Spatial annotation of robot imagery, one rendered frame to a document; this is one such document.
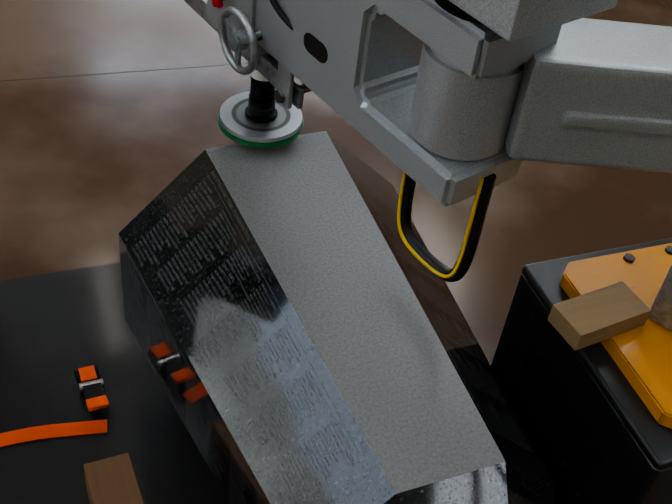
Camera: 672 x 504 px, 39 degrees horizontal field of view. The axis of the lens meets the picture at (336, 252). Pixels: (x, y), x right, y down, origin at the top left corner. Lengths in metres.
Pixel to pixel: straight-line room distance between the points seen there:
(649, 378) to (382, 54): 0.88
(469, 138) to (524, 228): 1.90
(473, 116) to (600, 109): 0.22
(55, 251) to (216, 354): 1.32
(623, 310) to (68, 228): 1.99
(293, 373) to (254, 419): 0.13
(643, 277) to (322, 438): 0.90
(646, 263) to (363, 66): 0.91
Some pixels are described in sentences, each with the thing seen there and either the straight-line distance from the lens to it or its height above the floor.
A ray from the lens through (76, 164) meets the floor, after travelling 3.71.
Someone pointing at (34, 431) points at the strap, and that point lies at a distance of 2.84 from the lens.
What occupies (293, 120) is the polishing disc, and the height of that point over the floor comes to 0.86.
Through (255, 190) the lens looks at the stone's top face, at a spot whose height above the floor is 0.81.
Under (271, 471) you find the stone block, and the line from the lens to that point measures 1.95.
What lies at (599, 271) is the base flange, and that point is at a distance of 2.33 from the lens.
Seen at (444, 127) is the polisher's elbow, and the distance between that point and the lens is 1.73.
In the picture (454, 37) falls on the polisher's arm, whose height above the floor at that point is 1.48.
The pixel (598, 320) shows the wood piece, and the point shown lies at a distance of 2.14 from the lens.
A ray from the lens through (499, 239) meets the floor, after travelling 3.54.
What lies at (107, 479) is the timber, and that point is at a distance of 2.58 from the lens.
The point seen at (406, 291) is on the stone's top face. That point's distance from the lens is 2.10.
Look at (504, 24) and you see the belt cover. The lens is 1.50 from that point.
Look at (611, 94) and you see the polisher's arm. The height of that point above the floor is 1.40.
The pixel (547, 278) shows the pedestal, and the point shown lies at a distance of 2.33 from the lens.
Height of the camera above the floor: 2.27
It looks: 43 degrees down
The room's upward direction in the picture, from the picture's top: 8 degrees clockwise
